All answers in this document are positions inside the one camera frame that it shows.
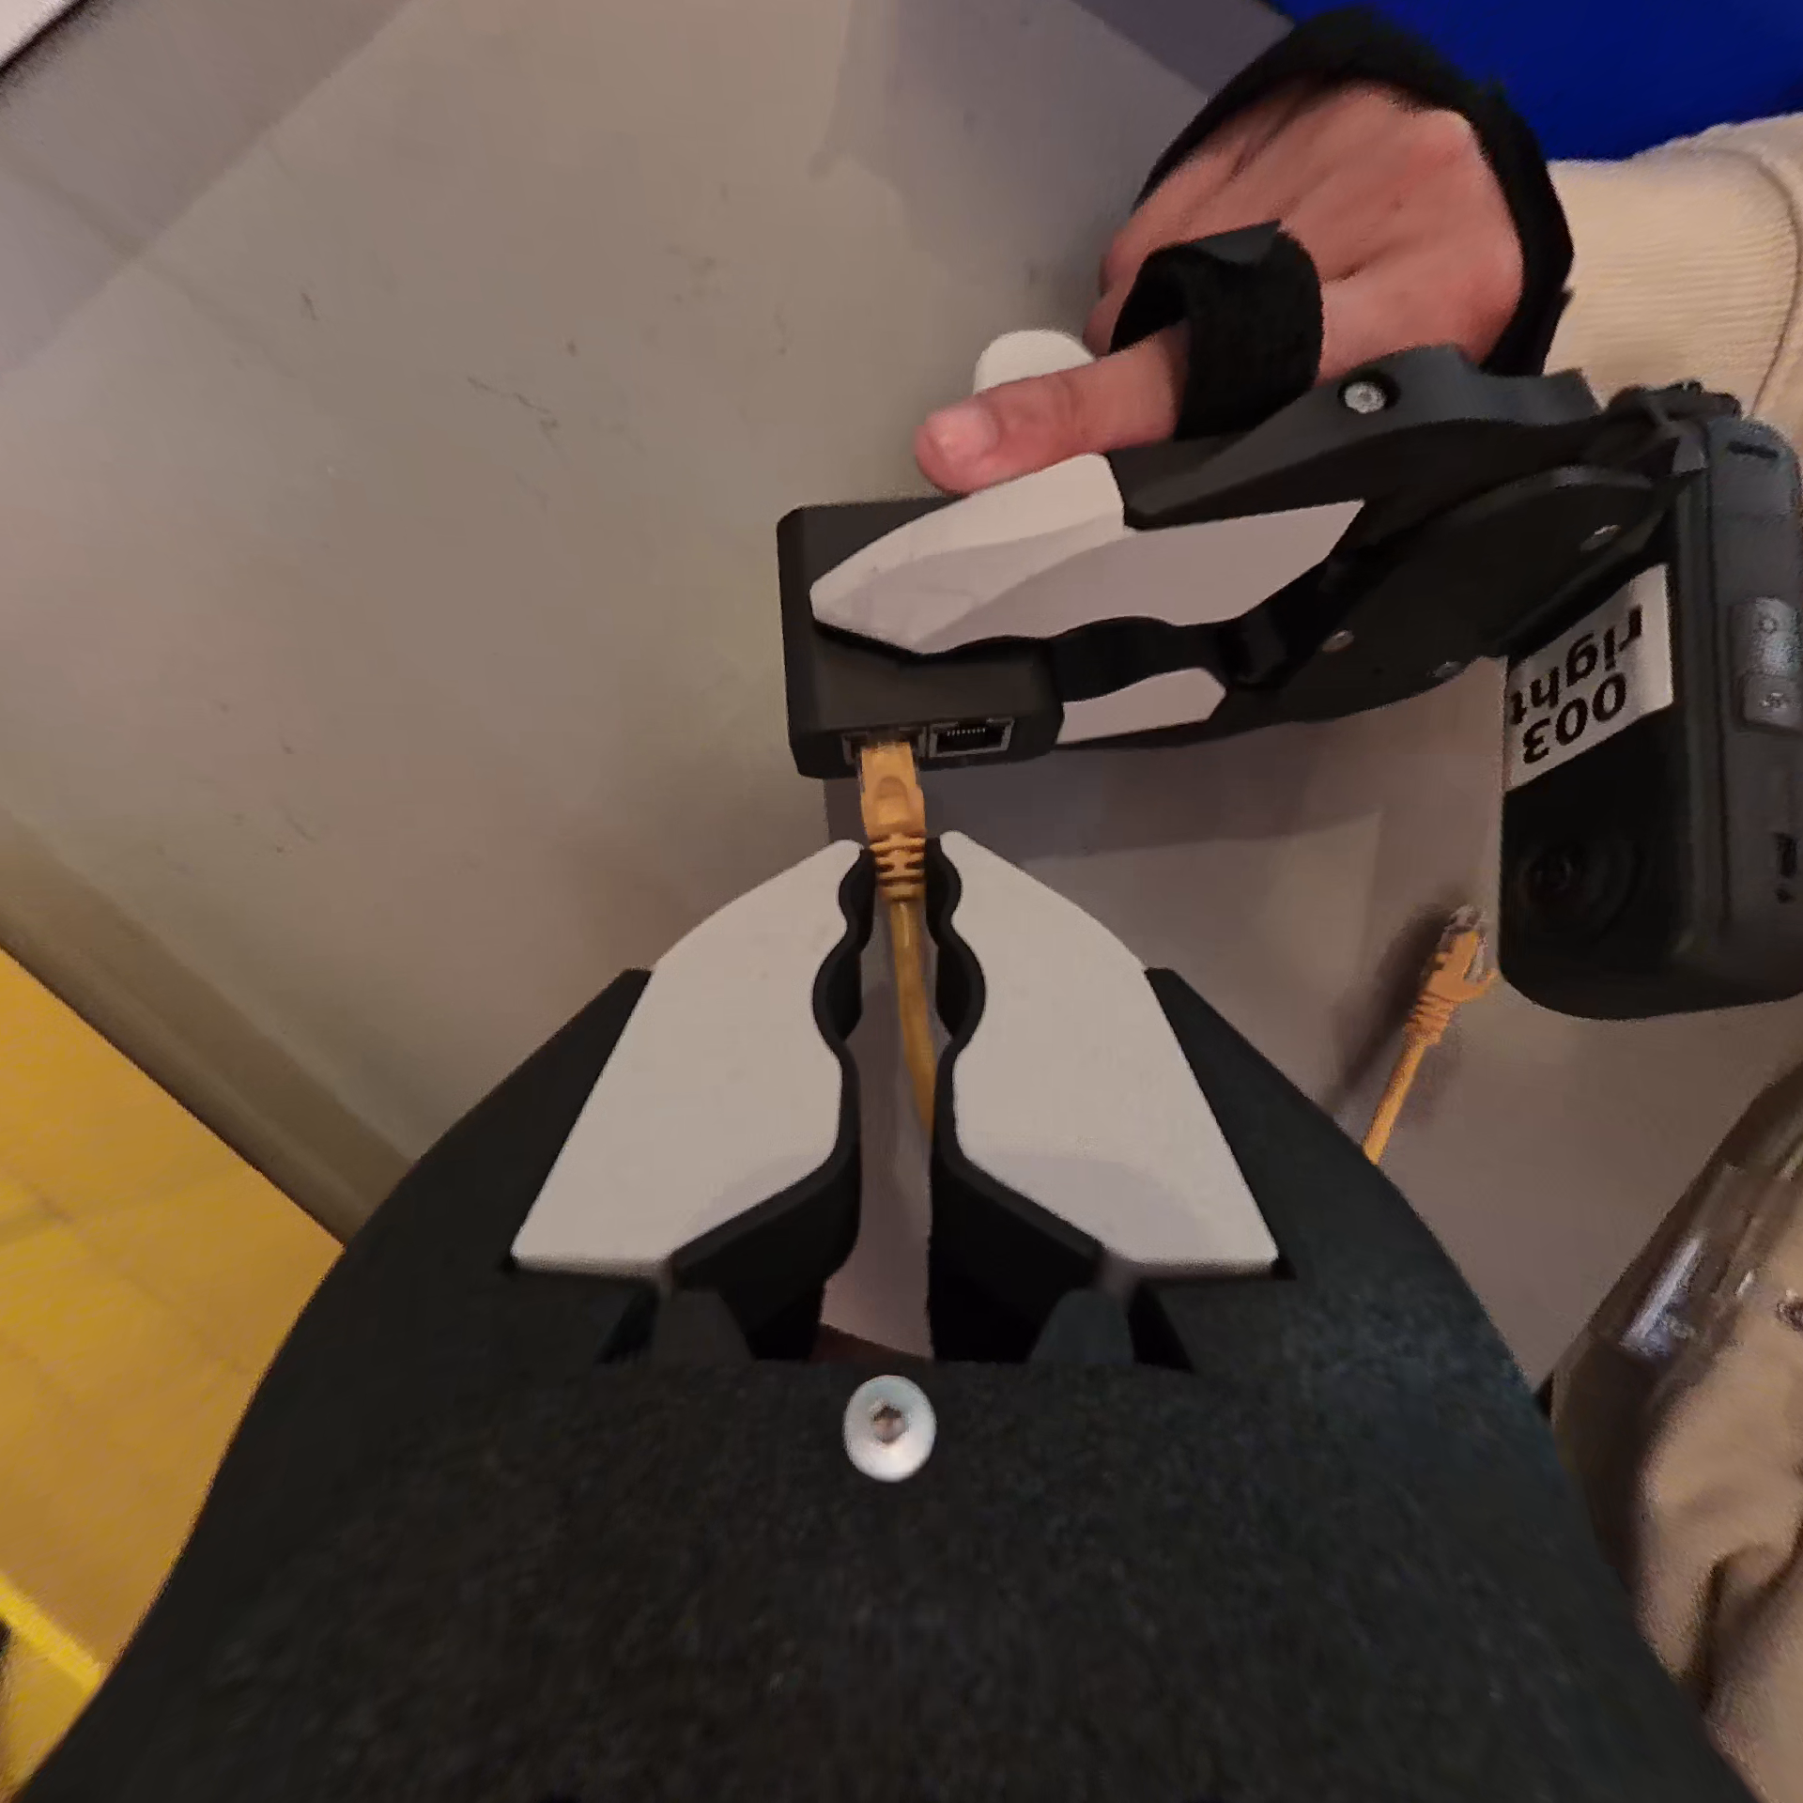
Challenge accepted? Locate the orange ethernet cable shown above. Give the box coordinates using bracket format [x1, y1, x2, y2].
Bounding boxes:
[851, 724, 1501, 1166]

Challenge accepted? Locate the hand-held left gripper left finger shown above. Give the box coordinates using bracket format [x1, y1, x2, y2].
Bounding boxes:
[511, 833, 881, 1359]

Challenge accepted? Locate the yellow plastic bin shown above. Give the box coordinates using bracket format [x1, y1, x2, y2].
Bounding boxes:
[0, 944, 351, 1753]

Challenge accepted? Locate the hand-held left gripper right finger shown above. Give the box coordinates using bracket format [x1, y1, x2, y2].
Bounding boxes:
[919, 827, 1281, 1359]

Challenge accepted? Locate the person's right forearm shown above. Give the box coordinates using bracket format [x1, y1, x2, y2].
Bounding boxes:
[1538, 106, 1803, 429]

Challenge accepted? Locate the person's right hand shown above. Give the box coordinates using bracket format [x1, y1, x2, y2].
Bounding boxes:
[913, 5, 1578, 491]

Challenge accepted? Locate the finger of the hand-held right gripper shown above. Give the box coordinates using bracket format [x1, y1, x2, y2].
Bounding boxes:
[806, 450, 1375, 658]
[1054, 658, 1247, 750]

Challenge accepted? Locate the black ethernet port adapter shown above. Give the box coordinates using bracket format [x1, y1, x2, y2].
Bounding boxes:
[776, 499, 1135, 782]

